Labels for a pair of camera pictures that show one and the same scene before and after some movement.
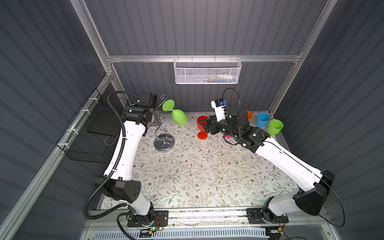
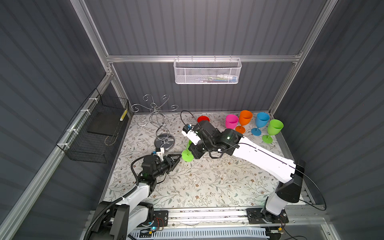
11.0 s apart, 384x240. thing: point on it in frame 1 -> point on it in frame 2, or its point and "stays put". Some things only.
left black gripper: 156,117 -> 169,162
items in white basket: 219,78 stays put
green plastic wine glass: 179,117 -> 186,155
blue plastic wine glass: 262,119 stays put
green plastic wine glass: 274,127 stays put
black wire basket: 95,132 stays put
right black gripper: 210,121 -> 194,151
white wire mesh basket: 207,71 stays put
